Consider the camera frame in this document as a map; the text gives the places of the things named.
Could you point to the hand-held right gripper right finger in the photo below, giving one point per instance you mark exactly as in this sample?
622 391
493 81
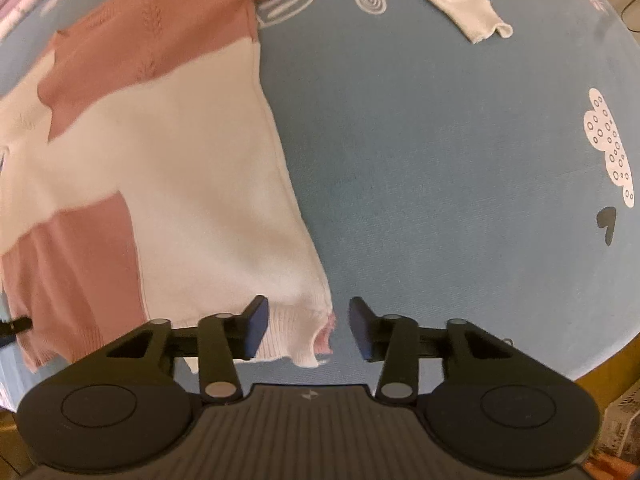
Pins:
360 325

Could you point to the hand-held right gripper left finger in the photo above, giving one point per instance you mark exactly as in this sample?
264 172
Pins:
257 322

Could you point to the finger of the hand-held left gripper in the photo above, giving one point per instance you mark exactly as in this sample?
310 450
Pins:
12 329

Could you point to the pink and white knit sweater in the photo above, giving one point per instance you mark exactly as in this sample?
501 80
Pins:
175 160

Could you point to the bed with blue floral sheet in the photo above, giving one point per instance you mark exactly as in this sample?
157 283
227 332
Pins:
425 160

